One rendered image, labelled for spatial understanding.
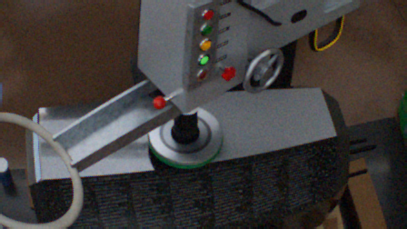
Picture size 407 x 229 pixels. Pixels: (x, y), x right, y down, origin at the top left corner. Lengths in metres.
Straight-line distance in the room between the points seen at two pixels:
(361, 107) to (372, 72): 0.36
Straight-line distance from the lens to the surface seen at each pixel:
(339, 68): 3.59
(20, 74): 3.52
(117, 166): 2.00
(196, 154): 1.96
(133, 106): 1.81
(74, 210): 1.52
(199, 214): 2.04
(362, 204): 2.87
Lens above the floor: 2.41
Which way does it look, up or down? 49 degrees down
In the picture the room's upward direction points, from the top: 5 degrees clockwise
